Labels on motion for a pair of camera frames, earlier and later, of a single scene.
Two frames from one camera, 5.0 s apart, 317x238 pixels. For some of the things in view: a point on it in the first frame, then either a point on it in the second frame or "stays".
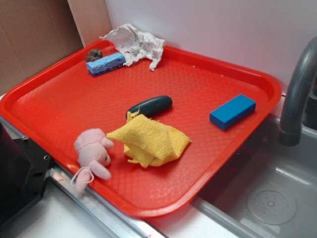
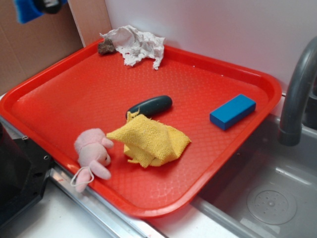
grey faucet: x=305 y=69 stays
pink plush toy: x=92 y=146 stays
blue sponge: x=106 y=64 -> x=26 y=10
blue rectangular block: x=233 y=111 stays
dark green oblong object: x=153 y=105 stays
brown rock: x=93 y=55 -> x=106 y=47
